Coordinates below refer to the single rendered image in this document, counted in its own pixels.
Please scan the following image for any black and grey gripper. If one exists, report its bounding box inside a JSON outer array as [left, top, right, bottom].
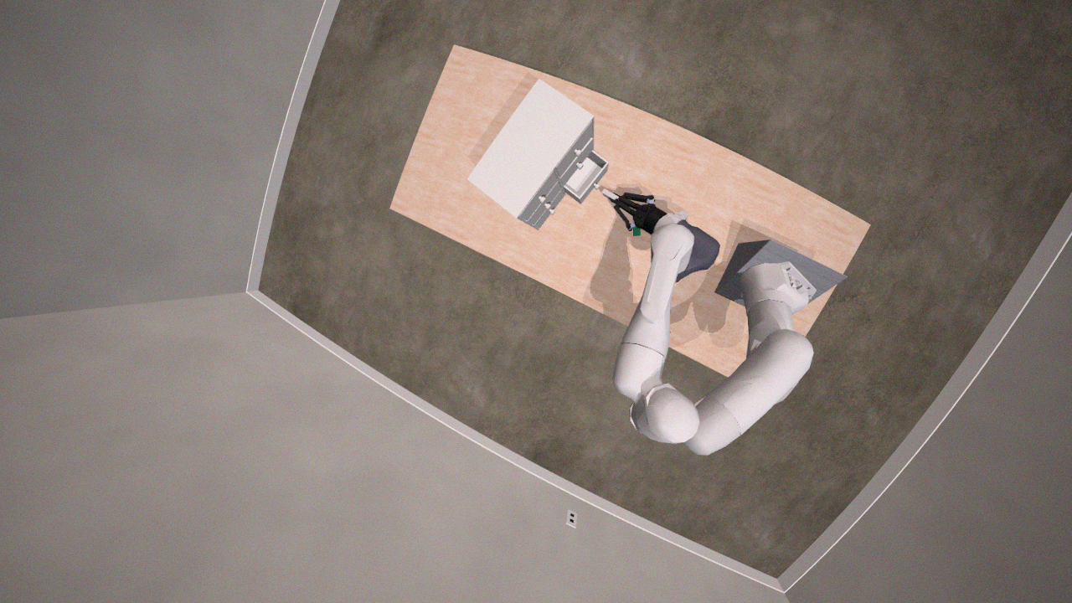
[[602, 189, 666, 235]]

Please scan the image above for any grey chest of drawers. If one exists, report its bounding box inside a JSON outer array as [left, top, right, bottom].
[[467, 79, 594, 230]]

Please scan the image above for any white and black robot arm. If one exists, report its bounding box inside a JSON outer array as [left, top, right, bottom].
[[612, 211, 817, 456]]

